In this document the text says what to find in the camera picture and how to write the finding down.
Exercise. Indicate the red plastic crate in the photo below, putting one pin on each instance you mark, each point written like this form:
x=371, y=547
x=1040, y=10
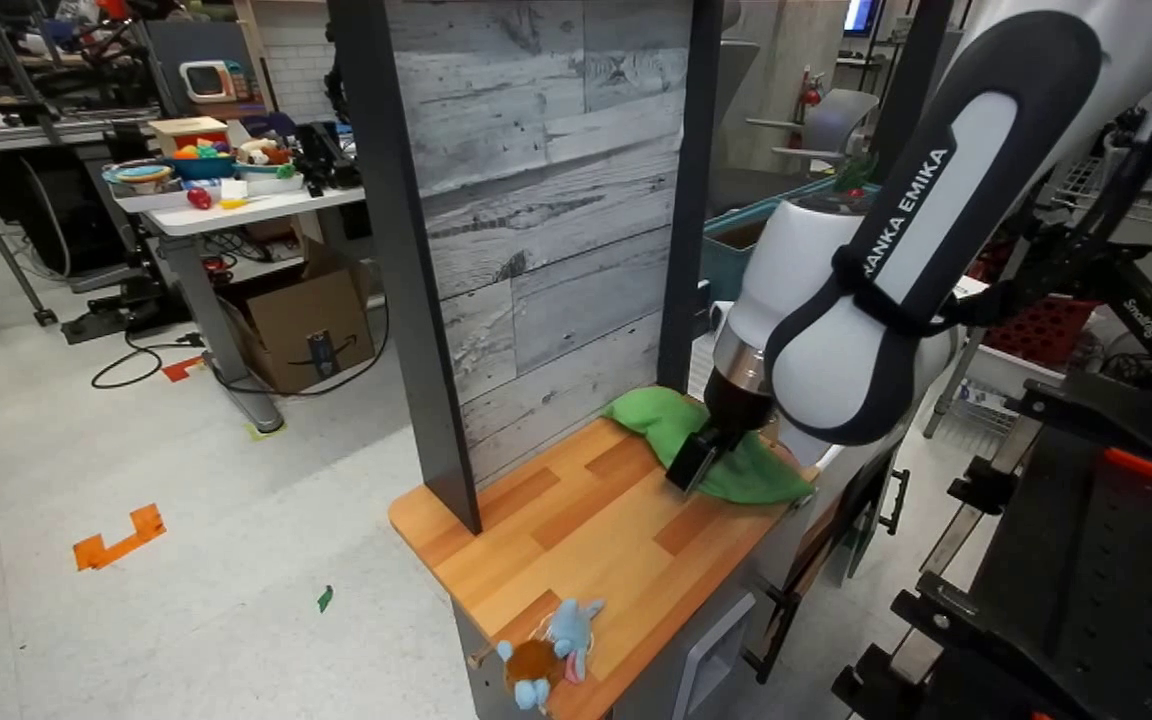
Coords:
x=1059, y=328

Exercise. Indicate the cardboard box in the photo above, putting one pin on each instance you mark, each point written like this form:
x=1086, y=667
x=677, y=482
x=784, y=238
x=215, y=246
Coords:
x=303, y=326

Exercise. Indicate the black angled frame post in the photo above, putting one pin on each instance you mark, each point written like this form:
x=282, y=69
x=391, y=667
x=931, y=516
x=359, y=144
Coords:
x=916, y=67

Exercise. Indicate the white desk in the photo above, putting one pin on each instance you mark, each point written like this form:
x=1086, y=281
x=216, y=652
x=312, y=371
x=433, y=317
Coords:
x=239, y=212

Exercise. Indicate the grey wood grain panel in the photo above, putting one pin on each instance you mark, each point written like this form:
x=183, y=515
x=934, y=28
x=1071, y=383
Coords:
x=540, y=203

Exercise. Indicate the yellow and white cup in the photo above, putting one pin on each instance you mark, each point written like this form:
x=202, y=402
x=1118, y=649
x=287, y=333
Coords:
x=232, y=193

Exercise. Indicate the large blue plastic bin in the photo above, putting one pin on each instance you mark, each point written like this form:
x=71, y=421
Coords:
x=733, y=252

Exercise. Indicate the blue bowl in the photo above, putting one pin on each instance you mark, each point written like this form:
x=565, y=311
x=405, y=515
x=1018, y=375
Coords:
x=202, y=165

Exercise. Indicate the wooden toy box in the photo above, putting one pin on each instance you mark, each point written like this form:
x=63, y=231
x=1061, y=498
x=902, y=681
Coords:
x=186, y=130

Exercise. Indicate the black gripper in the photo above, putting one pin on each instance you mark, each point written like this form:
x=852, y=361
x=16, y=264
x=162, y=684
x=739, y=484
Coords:
x=739, y=402

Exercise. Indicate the black cart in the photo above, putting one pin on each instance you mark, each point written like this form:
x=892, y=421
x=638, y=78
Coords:
x=1096, y=585

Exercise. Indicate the blue and brown plush toy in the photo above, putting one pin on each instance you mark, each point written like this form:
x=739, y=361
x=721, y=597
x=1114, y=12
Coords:
x=562, y=643

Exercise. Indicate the red fire extinguisher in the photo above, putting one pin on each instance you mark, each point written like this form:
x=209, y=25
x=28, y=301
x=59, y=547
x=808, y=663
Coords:
x=808, y=90

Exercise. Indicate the small orange floor tape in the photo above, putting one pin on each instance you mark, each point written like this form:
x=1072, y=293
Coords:
x=183, y=371

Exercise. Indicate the slim black frame post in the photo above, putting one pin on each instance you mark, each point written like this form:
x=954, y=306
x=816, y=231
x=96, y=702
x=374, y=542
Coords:
x=688, y=203

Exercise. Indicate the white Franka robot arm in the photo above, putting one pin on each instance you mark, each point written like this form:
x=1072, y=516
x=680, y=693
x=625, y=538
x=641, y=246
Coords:
x=920, y=225

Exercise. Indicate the grey office chair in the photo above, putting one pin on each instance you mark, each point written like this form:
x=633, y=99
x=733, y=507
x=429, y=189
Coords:
x=841, y=121

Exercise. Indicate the thick black frame post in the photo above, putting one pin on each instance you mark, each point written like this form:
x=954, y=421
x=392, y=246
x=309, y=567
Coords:
x=396, y=264

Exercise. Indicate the red toy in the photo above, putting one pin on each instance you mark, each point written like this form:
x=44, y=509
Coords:
x=202, y=197

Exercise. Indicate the green towel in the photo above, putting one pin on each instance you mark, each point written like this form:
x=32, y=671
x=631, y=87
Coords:
x=658, y=411

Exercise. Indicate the green scrap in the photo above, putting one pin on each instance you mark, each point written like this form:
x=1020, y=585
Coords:
x=324, y=597

